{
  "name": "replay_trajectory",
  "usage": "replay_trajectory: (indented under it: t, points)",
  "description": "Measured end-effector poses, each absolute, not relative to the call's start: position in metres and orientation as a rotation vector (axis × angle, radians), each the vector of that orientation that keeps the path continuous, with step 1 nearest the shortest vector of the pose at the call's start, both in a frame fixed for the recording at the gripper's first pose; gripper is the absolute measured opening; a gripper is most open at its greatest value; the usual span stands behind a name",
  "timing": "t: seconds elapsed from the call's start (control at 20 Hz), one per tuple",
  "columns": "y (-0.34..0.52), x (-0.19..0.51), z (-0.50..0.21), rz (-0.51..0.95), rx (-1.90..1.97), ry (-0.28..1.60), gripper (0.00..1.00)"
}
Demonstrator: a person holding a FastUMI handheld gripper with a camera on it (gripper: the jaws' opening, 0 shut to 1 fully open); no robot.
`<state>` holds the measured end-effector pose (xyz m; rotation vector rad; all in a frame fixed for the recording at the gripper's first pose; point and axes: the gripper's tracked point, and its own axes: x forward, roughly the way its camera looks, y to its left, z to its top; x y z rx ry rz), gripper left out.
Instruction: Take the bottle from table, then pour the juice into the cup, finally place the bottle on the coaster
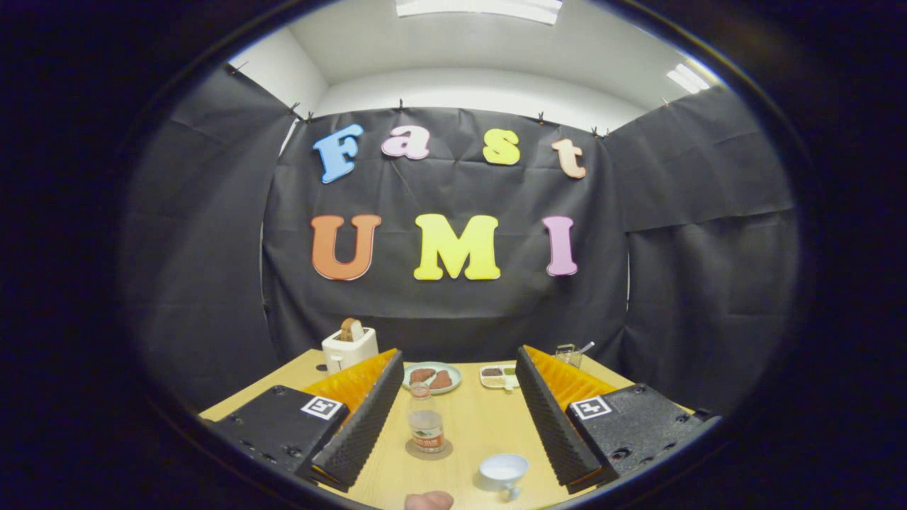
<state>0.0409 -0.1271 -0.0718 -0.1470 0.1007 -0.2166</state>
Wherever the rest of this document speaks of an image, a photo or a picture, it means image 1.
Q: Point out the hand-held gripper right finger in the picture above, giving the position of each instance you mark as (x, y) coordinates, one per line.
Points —
(556, 425)

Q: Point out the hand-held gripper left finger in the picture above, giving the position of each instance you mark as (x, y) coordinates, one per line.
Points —
(365, 425)

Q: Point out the clear plastic juice bottle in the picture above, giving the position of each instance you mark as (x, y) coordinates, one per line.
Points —
(426, 428)

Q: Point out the pale blue cup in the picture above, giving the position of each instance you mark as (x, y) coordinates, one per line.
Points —
(503, 469)

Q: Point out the round brown coaster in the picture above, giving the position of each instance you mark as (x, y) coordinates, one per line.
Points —
(429, 457)

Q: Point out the wooden table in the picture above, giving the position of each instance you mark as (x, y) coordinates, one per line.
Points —
(482, 425)

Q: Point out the white divided grain tray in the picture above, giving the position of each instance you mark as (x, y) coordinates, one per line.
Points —
(499, 376)

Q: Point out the brown meat slice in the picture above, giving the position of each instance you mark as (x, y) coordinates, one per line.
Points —
(441, 381)
(421, 375)

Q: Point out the white toaster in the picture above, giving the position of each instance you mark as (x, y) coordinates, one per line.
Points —
(348, 350)

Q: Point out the metal spoon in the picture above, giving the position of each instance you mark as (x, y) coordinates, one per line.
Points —
(587, 346)

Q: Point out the toast bread slice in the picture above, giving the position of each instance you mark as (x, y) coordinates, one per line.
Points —
(351, 330)

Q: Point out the pale green plate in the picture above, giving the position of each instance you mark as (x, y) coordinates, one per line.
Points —
(455, 375)

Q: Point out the small ceiling light panel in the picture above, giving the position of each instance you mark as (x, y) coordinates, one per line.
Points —
(687, 78)

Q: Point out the large ceiling light panel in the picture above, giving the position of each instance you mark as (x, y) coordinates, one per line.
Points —
(482, 8)

